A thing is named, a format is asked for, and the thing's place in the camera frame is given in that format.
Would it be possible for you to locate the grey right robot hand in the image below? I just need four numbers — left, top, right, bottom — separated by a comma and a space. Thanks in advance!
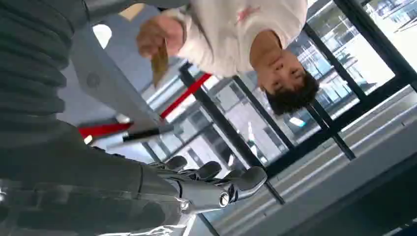
0, 121, 268, 236

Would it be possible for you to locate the person's left hand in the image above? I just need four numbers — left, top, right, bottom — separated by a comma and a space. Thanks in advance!
136, 14, 186, 60

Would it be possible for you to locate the grey display stand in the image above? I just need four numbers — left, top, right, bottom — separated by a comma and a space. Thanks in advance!
69, 22, 165, 132

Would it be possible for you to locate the black window frame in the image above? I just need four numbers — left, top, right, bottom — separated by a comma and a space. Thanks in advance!
177, 0, 417, 206

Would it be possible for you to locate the person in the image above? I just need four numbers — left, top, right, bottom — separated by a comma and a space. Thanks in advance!
137, 0, 321, 117

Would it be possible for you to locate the black stanchion post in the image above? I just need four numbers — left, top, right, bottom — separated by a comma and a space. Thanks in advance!
121, 125, 175, 143

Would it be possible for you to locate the red barrier belt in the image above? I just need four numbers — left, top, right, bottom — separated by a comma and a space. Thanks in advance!
77, 73, 213, 140

